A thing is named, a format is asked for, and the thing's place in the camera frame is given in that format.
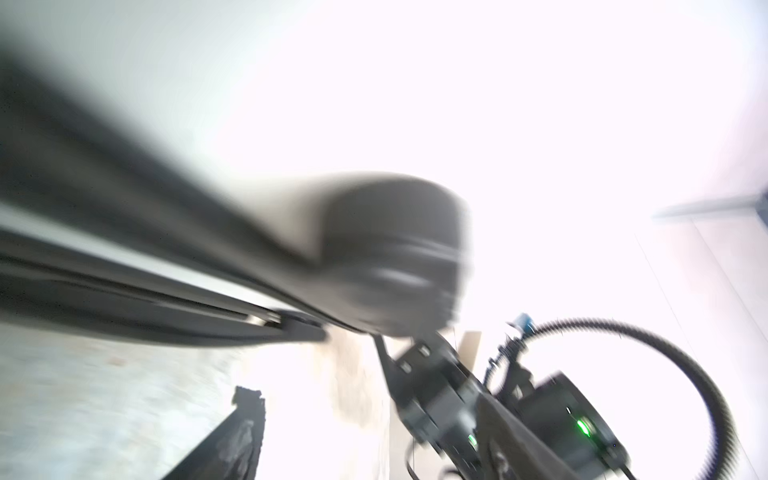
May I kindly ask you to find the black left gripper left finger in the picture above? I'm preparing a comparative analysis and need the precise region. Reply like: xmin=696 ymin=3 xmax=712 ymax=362
xmin=164 ymin=386 xmax=266 ymax=480

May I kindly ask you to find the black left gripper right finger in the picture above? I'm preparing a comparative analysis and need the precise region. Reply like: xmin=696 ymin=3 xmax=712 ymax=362
xmin=476 ymin=393 xmax=578 ymax=480

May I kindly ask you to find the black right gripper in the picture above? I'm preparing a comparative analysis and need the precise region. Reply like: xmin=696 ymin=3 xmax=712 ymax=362
xmin=373 ymin=334 xmax=630 ymax=479

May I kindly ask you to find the black and white suitcase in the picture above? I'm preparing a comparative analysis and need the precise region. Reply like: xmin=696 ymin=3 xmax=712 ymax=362
xmin=1 ymin=42 xmax=465 ymax=347

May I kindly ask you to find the right black corrugated cable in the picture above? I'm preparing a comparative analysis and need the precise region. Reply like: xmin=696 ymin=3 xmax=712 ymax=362
xmin=483 ymin=316 xmax=740 ymax=480

